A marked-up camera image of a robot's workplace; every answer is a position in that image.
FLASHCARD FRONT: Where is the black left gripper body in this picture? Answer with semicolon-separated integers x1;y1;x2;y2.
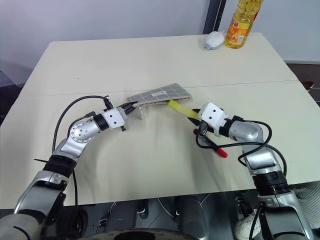
119;105;132;123

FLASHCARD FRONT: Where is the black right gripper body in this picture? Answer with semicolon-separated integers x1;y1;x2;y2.
192;119;216;138

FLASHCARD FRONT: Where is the yellow highlighter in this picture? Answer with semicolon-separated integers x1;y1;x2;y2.
167;99;199;120

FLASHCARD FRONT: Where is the grey grid pattern pouch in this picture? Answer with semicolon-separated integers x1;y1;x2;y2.
126;82;194;109

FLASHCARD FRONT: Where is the black marker with red cap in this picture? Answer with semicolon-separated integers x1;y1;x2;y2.
202;136;229;159

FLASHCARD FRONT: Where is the dark grey rounded robot leg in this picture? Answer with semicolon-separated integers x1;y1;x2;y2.
174;194;210;240

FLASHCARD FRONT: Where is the yellow cooking oil bottle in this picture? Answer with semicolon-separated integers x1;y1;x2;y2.
224;0;265;50

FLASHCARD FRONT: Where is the white sneaker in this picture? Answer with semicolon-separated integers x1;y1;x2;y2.
233;209;263;240

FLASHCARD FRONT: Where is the red and dark object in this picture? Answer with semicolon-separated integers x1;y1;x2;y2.
303;79;317;91

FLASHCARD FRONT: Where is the dark rounded base with print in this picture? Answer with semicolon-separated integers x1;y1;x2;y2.
98;227;187;240

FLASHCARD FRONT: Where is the grey ribbed fabric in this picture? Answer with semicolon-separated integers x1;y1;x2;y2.
292;181;320;231

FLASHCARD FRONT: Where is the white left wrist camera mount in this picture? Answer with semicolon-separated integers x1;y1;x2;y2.
101;107;128;130

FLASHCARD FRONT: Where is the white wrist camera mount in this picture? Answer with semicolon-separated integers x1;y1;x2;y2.
101;107;128;130
199;101;226;138

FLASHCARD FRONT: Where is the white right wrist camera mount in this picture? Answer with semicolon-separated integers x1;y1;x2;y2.
199;101;226;138

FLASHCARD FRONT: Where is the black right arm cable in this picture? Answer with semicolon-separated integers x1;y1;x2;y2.
194;120;288;181

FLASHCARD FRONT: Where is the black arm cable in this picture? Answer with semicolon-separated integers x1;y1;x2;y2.
194;120;288;181
51;94;113;156

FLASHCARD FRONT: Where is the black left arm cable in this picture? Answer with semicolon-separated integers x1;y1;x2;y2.
51;94;113;156

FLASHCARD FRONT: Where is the black vertical post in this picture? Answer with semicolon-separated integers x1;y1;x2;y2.
202;0;228;35

